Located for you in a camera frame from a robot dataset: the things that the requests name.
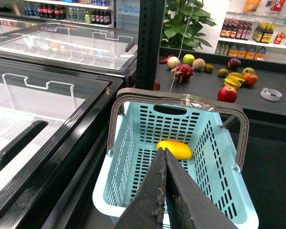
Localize glass freezer lid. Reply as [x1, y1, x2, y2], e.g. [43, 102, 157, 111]
[0, 21, 138, 81]
[0, 58, 123, 229]

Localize pale peach fruit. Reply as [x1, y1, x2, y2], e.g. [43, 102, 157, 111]
[192, 58, 205, 71]

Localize grey basket handle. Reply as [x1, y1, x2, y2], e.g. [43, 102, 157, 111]
[107, 88, 249, 169]

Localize glass freezer lid far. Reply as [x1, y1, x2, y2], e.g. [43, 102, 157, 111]
[0, 21, 138, 81]

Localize glass freezer lid near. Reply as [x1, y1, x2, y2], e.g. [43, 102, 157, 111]
[0, 58, 123, 229]

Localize small dark red apple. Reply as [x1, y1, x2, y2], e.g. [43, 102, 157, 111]
[153, 80, 161, 91]

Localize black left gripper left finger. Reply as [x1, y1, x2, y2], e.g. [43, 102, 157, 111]
[114, 148, 167, 229]

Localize red chili pepper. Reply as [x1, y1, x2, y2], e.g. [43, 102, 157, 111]
[159, 55, 174, 64]

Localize yellow star fruit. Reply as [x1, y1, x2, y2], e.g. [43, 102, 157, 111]
[224, 73, 245, 89]

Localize white tape roll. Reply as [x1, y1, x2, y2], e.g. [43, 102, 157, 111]
[260, 88, 282, 102]

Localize brown kiwi right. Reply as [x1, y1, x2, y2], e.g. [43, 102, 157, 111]
[217, 68, 229, 77]

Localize pink dragon fruit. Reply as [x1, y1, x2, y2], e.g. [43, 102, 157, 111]
[171, 63, 194, 83]

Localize green potted plant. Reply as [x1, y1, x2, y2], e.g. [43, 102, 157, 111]
[161, 0, 216, 51]

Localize pale round melon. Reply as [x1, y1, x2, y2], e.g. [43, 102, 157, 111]
[167, 56, 180, 69]

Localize yellow mango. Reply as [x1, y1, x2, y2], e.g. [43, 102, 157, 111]
[156, 140, 193, 160]

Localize green apple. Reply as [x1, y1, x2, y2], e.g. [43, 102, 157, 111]
[183, 54, 195, 66]

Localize black shelf post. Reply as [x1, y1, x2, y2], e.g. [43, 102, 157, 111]
[135, 0, 166, 90]

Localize thin purple cable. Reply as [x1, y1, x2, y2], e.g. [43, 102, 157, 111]
[169, 0, 194, 93]

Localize large red apple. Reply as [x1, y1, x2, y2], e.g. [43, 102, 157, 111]
[217, 86, 238, 103]

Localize orange persimmon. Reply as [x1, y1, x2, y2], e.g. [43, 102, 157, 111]
[244, 73, 258, 86]

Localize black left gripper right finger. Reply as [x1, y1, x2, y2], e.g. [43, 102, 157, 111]
[165, 149, 237, 229]

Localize brown kiwi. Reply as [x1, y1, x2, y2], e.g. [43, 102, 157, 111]
[204, 64, 215, 73]
[217, 68, 229, 77]

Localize dark red plum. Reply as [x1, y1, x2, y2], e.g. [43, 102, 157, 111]
[228, 58, 242, 69]

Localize light blue plastic basket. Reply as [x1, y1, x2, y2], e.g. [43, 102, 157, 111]
[92, 102, 259, 229]

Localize brown kiwi left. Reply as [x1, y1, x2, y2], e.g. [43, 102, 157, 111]
[204, 64, 215, 73]

